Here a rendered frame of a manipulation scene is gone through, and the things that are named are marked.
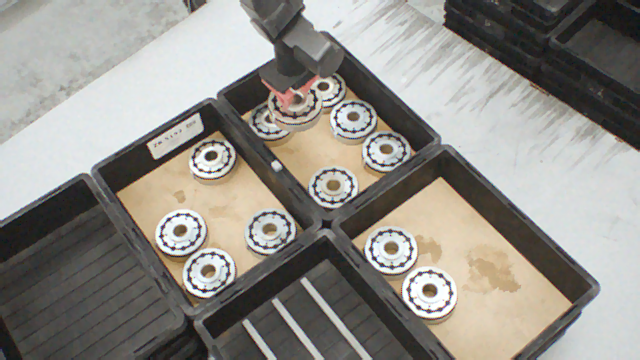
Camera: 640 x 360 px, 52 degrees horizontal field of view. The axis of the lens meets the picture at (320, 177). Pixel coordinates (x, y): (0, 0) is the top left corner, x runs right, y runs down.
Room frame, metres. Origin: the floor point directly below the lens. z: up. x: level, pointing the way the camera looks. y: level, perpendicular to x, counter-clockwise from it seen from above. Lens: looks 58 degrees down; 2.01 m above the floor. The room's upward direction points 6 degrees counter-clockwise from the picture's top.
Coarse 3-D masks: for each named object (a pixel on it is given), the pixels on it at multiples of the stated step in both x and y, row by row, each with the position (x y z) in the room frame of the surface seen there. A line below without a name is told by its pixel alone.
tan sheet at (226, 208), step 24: (168, 168) 0.80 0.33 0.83; (240, 168) 0.78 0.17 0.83; (120, 192) 0.75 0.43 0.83; (144, 192) 0.74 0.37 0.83; (168, 192) 0.74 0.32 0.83; (192, 192) 0.73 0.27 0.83; (216, 192) 0.73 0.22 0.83; (240, 192) 0.72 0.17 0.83; (264, 192) 0.71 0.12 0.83; (144, 216) 0.68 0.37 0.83; (216, 216) 0.67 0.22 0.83; (240, 216) 0.66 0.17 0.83; (216, 240) 0.61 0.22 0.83; (240, 240) 0.61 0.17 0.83; (168, 264) 0.57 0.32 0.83; (240, 264) 0.55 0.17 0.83
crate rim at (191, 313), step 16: (192, 112) 0.87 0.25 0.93; (224, 112) 0.86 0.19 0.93; (160, 128) 0.83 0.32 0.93; (240, 128) 0.81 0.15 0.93; (128, 144) 0.80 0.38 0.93; (112, 160) 0.76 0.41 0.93; (96, 176) 0.73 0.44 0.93; (288, 192) 0.65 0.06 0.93; (304, 208) 0.61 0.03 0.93; (128, 224) 0.61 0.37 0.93; (320, 224) 0.57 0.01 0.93; (144, 240) 0.58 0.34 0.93; (272, 256) 0.52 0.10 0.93; (160, 272) 0.51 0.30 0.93; (256, 272) 0.49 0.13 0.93; (176, 288) 0.47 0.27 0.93; (224, 288) 0.46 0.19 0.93; (208, 304) 0.44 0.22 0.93
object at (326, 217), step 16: (320, 32) 1.06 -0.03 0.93; (240, 80) 0.94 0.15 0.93; (432, 128) 0.77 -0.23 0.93; (256, 144) 0.77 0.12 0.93; (432, 144) 0.73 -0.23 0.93; (272, 160) 0.73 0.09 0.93; (416, 160) 0.69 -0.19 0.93; (288, 176) 0.68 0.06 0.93; (384, 176) 0.66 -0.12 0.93; (368, 192) 0.63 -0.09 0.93; (320, 208) 0.61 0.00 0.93; (336, 208) 0.60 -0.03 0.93
